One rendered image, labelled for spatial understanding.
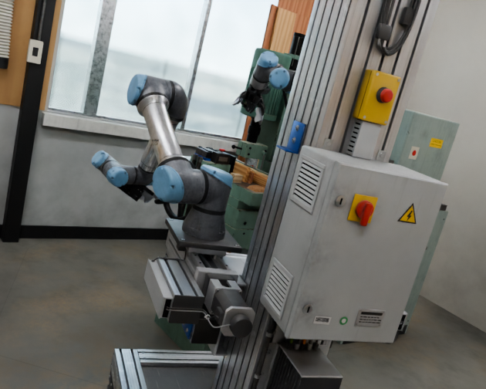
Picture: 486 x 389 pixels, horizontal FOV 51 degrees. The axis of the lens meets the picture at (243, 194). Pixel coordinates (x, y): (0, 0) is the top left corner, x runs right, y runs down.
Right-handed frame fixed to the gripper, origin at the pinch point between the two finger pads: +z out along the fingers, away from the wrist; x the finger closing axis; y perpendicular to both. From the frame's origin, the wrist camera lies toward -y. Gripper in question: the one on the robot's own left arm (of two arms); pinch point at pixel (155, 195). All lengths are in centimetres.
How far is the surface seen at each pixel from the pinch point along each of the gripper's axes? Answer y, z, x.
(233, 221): -11.2, 20.8, 29.8
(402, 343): -20, 185, 53
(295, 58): -91, 6, 14
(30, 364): 88, -3, 6
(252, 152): -44, 20, 13
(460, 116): -198, 198, -12
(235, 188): -23.3, 13.8, 25.9
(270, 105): -64, 7, 18
